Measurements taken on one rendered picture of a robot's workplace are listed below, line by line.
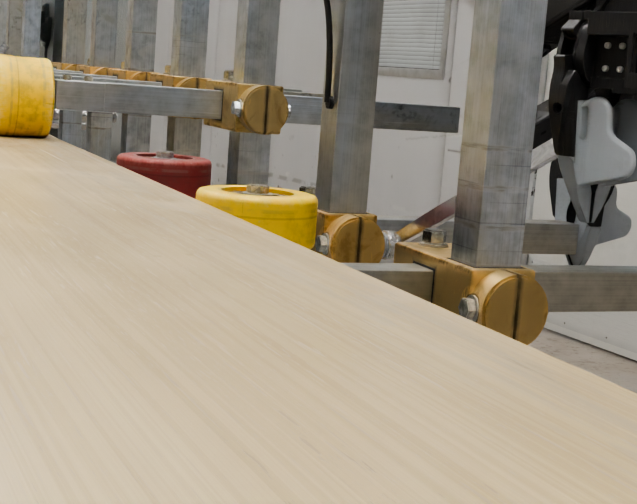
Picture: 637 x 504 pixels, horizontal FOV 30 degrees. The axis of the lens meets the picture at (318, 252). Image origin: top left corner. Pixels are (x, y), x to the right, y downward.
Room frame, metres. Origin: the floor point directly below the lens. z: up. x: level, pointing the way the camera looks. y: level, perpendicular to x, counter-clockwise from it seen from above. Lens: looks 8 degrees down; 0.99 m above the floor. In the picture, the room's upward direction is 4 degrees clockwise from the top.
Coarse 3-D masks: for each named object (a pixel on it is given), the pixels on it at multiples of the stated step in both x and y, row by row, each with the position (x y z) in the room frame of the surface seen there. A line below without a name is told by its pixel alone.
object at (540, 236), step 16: (384, 224) 1.07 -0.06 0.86; (400, 224) 1.08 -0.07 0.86; (448, 224) 1.10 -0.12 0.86; (528, 224) 1.13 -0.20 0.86; (544, 224) 1.14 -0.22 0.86; (560, 224) 1.15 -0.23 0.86; (576, 224) 1.15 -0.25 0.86; (416, 240) 1.09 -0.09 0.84; (448, 240) 1.10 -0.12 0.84; (528, 240) 1.13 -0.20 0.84; (544, 240) 1.14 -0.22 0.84; (560, 240) 1.15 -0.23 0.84; (576, 240) 1.15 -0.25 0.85
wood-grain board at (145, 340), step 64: (0, 192) 0.71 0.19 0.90; (64, 192) 0.74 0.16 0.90; (128, 192) 0.77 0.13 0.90; (0, 256) 0.49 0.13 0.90; (64, 256) 0.50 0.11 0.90; (128, 256) 0.51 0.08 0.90; (192, 256) 0.53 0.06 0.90; (256, 256) 0.54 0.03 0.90; (320, 256) 0.56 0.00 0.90; (0, 320) 0.37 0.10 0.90; (64, 320) 0.38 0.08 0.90; (128, 320) 0.38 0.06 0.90; (192, 320) 0.39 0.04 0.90; (256, 320) 0.40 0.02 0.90; (320, 320) 0.41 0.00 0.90; (384, 320) 0.42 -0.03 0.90; (448, 320) 0.43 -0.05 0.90; (0, 384) 0.30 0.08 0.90; (64, 384) 0.30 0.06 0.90; (128, 384) 0.31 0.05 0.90; (192, 384) 0.31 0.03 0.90; (256, 384) 0.32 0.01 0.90; (320, 384) 0.32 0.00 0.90; (384, 384) 0.33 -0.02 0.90; (448, 384) 0.33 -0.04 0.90; (512, 384) 0.34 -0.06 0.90; (576, 384) 0.34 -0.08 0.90; (0, 448) 0.25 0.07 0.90; (64, 448) 0.25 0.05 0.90; (128, 448) 0.25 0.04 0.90; (192, 448) 0.26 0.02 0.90; (256, 448) 0.26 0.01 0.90; (320, 448) 0.26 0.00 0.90; (384, 448) 0.27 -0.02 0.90; (448, 448) 0.27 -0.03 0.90; (512, 448) 0.28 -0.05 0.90; (576, 448) 0.28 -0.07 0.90
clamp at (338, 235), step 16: (320, 224) 1.00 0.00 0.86; (336, 224) 0.99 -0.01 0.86; (352, 224) 0.98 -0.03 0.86; (368, 224) 0.99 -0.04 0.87; (320, 240) 0.98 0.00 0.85; (336, 240) 0.98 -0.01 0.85; (352, 240) 0.98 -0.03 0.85; (368, 240) 0.99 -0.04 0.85; (384, 240) 1.00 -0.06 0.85; (336, 256) 0.98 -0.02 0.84; (352, 256) 0.98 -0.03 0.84; (368, 256) 0.99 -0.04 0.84
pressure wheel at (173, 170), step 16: (128, 160) 0.98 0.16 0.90; (144, 160) 0.97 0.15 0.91; (160, 160) 0.97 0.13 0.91; (176, 160) 0.97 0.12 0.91; (192, 160) 0.99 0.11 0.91; (208, 160) 1.00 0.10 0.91; (144, 176) 0.97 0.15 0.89; (160, 176) 0.97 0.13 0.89; (176, 176) 0.97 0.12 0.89; (192, 176) 0.98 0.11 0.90; (208, 176) 1.00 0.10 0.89; (192, 192) 0.98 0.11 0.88
